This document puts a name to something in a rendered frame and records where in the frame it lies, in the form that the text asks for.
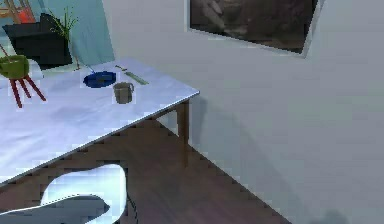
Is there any white chair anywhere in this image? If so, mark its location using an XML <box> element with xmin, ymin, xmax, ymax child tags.
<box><xmin>0</xmin><ymin>163</ymin><xmax>139</xmax><ymax>224</ymax></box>

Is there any grey-brown mug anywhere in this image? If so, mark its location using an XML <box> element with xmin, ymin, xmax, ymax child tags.
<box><xmin>113</xmin><ymin>81</ymin><xmax>136</xmax><ymax>105</ymax></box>

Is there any blue plate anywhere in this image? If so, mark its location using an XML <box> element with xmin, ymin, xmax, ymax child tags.
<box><xmin>82</xmin><ymin>70</ymin><xmax>117</xmax><ymax>89</ymax></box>

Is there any green flat strip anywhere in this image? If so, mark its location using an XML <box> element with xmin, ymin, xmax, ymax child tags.
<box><xmin>124</xmin><ymin>71</ymin><xmax>150</xmax><ymax>86</ymax></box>

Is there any green house plant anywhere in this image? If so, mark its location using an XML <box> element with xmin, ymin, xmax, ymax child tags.
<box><xmin>47</xmin><ymin>6</ymin><xmax>82</xmax><ymax>71</ymax></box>

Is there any black armchair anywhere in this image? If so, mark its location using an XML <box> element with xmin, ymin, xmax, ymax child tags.
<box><xmin>1</xmin><ymin>13</ymin><xmax>74</xmax><ymax>70</ymax></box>

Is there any green pot on red legs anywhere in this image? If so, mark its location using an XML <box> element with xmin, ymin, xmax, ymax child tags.
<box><xmin>0</xmin><ymin>43</ymin><xmax>47</xmax><ymax>109</ymax></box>

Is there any white table with brown legs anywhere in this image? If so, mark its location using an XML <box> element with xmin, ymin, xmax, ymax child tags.
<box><xmin>0</xmin><ymin>57</ymin><xmax>201</xmax><ymax>186</ymax></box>

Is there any dark framed wall picture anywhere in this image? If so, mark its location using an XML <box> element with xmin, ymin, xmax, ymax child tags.
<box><xmin>185</xmin><ymin>0</ymin><xmax>326</xmax><ymax>60</ymax></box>

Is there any wooden easel with orange picture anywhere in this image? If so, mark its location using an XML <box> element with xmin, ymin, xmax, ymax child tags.
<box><xmin>0</xmin><ymin>0</ymin><xmax>37</xmax><ymax>25</ymax></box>

